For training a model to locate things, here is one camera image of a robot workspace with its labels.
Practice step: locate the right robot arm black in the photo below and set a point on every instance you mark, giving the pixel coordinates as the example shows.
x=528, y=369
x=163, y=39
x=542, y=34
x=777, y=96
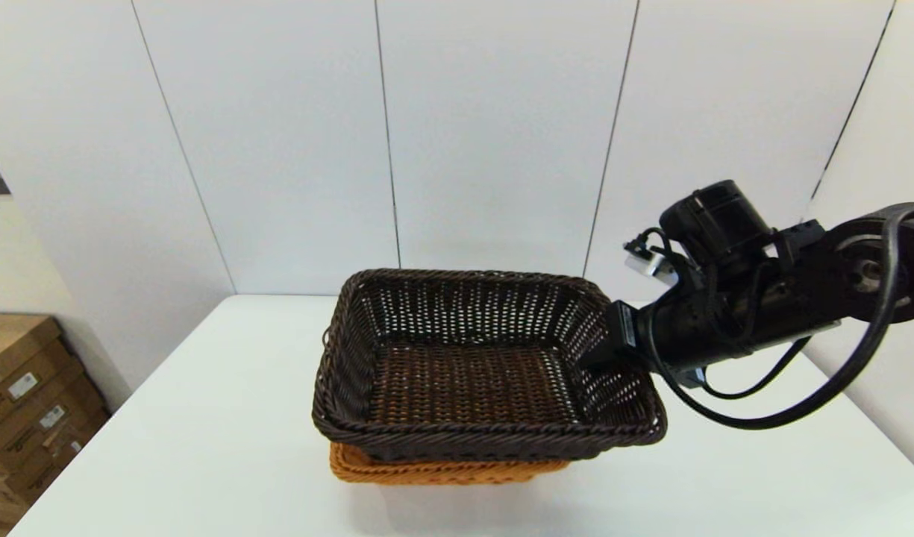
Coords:
x=822, y=276

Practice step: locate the cardboard box with white label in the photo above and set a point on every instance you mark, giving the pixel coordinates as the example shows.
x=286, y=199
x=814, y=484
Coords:
x=61, y=461
x=16, y=350
x=24, y=440

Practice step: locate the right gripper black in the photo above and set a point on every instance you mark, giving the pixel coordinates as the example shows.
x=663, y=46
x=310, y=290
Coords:
x=710, y=328

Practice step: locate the orange wicker basket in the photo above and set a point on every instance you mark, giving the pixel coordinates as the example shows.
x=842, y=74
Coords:
x=442, y=471

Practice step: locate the small silver right wrist camera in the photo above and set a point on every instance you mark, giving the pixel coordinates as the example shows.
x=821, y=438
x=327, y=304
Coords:
x=649, y=265

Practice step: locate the dark brown wicker basket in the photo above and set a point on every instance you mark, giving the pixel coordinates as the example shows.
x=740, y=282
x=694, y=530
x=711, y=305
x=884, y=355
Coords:
x=464, y=388

